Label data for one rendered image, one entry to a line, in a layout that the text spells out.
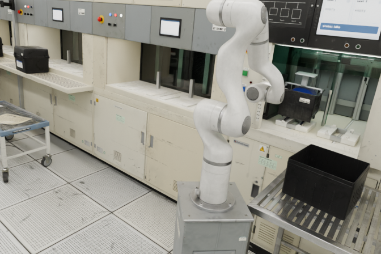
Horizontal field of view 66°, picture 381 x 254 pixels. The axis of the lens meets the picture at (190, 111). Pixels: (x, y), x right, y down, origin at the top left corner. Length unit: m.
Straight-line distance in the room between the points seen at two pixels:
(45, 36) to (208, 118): 3.29
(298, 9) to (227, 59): 0.77
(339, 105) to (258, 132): 0.94
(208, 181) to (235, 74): 0.44
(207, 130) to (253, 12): 0.46
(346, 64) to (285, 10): 0.64
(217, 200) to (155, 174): 1.36
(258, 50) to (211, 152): 0.46
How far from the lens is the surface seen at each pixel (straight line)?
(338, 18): 1.69
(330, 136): 1.95
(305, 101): 1.94
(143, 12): 2.37
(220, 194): 1.23
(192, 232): 1.22
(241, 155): 1.98
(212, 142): 1.15
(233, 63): 1.06
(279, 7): 1.78
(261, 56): 1.27
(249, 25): 1.02
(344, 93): 2.61
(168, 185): 2.49
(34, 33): 4.10
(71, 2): 3.15
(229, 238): 1.27
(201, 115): 1.13
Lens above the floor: 1.47
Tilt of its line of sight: 17 degrees down
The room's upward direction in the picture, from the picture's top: 5 degrees clockwise
